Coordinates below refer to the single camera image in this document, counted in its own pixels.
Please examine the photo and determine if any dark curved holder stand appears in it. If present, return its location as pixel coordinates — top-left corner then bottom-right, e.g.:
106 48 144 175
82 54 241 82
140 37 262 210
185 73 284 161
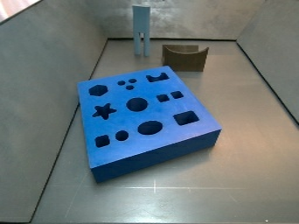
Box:
162 45 209 72

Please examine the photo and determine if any blue shape-sorting board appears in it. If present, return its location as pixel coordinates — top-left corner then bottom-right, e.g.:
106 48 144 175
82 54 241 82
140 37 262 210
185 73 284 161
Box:
77 66 220 182

